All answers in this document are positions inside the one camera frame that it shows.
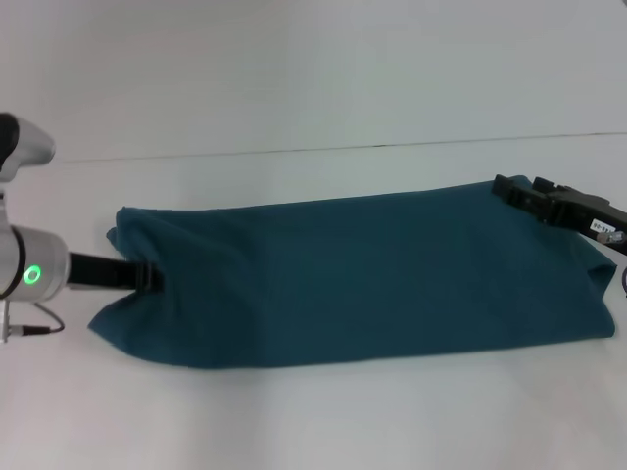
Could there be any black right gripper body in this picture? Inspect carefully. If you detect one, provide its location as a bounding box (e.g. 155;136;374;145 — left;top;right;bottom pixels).
538;187;627;257

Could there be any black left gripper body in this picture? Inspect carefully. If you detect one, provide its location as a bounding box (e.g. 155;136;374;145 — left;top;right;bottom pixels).
66;251;141;294

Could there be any teal T-shirt with FREE print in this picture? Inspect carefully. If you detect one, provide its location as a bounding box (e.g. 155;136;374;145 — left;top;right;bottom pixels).
86;180;617;371

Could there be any left arm cable with connector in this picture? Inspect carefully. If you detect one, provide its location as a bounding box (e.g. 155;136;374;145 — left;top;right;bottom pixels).
0;301;68;344

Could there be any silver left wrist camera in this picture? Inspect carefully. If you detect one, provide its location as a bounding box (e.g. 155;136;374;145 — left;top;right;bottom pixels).
0;112;57;185

